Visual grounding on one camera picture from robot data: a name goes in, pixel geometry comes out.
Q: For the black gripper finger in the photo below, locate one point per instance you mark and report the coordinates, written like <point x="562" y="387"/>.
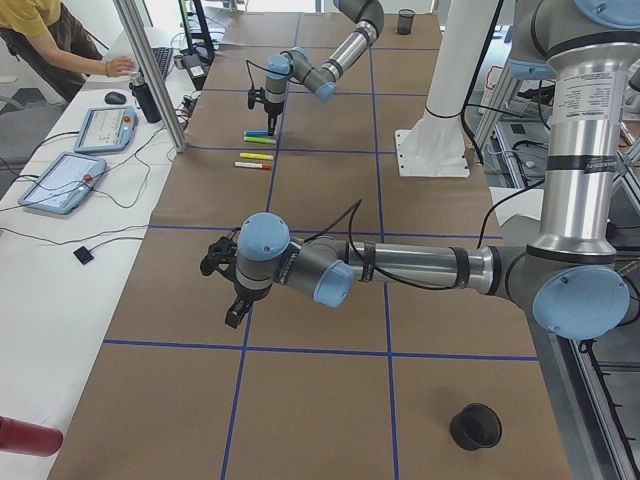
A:
<point x="271" y="124"/>
<point x="238" y="311"/>

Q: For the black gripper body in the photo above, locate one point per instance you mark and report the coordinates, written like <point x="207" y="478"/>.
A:
<point x="272" y="110"/>
<point x="246" y="294"/>

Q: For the blue marker pen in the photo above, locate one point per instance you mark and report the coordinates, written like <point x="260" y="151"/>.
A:
<point x="258" y="133"/>

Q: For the red white marker pen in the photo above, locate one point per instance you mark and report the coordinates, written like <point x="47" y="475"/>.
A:
<point x="253" y="165"/>

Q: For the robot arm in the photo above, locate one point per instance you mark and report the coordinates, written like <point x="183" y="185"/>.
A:
<point x="564" y="278"/>
<point x="293" y="64"/>

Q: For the person's hand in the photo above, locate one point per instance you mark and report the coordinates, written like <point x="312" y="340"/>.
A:
<point x="119" y="67"/>

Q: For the green marker pen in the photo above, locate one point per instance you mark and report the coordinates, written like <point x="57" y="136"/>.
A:
<point x="260" y="140"/>

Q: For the yellow marker pen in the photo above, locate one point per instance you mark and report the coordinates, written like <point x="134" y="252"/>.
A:
<point x="256" y="156"/>

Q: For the black monitor stand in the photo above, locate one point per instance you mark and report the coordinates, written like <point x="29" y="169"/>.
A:
<point x="197" y="34"/>

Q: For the black keyboard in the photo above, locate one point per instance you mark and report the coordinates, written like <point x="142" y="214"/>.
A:
<point x="163" y="57"/>

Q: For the dark water bottle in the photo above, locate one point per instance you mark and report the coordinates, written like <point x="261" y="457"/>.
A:
<point x="143" y="95"/>

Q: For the black mesh pencil cup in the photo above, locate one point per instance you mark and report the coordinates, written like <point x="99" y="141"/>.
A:
<point x="405" y="20"/>

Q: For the small black square device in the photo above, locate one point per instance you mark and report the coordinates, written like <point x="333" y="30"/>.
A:
<point x="83" y="255"/>

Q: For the black computer mouse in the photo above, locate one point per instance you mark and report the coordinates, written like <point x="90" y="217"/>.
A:
<point x="115" y="98"/>

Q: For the far blue teach pendant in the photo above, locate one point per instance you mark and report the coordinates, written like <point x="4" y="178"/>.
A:
<point x="106" y="130"/>

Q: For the blue teach pendant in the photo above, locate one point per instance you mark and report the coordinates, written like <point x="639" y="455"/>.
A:
<point x="106" y="130"/>
<point x="65" y="184"/>

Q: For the brown paper table cover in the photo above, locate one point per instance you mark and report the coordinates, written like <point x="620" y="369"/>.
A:
<point x="300" y="390"/>

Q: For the near blue teach pendant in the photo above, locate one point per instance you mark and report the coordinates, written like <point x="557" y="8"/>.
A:
<point x="65" y="184"/>

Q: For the person in yellow shirt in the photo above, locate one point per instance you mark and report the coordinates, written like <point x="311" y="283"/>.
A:
<point x="53" y="43"/>

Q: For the red water bottle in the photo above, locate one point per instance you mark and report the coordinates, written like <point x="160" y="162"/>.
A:
<point x="29" y="439"/>

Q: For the black solid cup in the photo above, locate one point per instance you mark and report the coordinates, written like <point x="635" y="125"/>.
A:
<point x="476" y="426"/>

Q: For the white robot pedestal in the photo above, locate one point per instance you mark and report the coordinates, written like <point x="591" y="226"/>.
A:
<point x="435" y="146"/>

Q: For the aluminium frame post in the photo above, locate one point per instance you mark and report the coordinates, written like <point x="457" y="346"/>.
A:
<point x="135" y="31"/>

